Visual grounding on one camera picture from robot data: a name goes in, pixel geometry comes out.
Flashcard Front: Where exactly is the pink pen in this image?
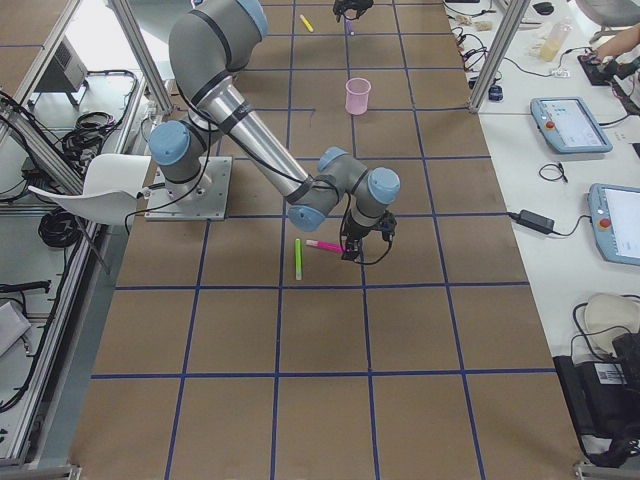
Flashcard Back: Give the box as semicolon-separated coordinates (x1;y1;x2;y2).
305;239;344;254

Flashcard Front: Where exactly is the green pen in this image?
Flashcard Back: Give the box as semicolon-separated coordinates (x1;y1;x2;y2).
294;238;303;281

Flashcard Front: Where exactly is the beige cap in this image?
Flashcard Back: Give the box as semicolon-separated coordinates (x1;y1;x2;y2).
572;293;639;361

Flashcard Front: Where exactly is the white chair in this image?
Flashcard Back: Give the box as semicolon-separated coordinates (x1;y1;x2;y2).
29;153;151;227

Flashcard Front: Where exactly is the small black usb cable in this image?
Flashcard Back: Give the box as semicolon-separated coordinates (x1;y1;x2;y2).
538;161;568;184

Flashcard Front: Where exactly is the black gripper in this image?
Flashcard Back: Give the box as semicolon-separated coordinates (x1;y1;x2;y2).
340;210;397;261
332;0;373;13

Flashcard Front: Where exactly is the black power brick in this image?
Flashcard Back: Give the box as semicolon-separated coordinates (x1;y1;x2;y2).
507;209;555;235

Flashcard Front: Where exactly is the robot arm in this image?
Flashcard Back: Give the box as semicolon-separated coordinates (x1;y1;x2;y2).
149;1;400;263

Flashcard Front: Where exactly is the front aluminium frame post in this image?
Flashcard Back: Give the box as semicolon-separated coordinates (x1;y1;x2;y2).
468;0;529;114

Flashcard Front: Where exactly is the plastic bottle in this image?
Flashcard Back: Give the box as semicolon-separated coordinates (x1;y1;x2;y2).
538;18;573;62

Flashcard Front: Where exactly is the person's forearm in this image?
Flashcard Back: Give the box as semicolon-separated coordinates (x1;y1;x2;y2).
592;24;640;60

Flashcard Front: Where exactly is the teach pendant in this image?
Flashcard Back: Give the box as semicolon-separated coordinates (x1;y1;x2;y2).
529;97;613;154
587;183;639;266

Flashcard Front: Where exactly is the yellow pen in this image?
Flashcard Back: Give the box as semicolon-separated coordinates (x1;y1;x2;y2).
299;14;314;33

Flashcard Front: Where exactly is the lower teach pendant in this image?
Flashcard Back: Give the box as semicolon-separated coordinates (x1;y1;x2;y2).
587;183;639;266

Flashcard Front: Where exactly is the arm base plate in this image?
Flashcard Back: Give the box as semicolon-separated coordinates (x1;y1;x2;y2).
144;156;233;221

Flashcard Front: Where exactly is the upper teach pendant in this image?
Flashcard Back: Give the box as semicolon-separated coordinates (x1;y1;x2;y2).
529;97;613;154

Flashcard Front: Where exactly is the pink mesh cup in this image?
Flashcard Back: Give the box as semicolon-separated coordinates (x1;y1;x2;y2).
345;77;371;115

